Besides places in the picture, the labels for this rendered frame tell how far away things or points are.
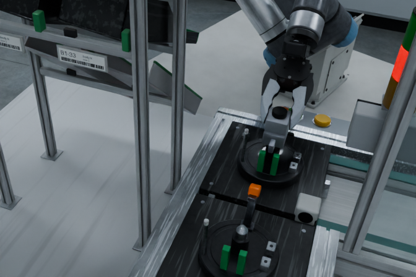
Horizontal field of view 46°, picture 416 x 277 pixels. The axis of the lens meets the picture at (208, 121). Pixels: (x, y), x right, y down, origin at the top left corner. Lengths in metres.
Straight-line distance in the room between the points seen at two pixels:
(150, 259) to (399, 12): 3.39
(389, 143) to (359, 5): 3.27
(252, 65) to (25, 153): 0.76
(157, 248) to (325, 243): 0.31
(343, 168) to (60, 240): 0.63
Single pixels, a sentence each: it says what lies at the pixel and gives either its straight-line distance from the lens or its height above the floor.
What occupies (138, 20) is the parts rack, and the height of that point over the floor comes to 1.37.
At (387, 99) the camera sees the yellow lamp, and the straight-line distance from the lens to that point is 0.79.
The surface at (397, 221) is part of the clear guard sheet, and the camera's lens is 0.92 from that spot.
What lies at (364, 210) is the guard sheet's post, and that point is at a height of 1.06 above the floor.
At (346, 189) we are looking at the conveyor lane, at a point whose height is 0.92.
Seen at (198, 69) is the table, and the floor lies 0.86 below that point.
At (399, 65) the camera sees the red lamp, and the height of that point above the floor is 1.34.
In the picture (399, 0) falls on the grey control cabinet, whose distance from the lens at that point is 4.03.
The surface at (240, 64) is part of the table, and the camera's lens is 1.63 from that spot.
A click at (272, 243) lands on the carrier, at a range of 0.89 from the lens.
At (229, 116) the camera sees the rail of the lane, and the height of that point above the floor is 0.96.
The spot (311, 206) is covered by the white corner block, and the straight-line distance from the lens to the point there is 0.99.
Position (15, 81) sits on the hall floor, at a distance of 3.21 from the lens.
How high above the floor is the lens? 1.68
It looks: 37 degrees down
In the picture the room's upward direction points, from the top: 4 degrees clockwise
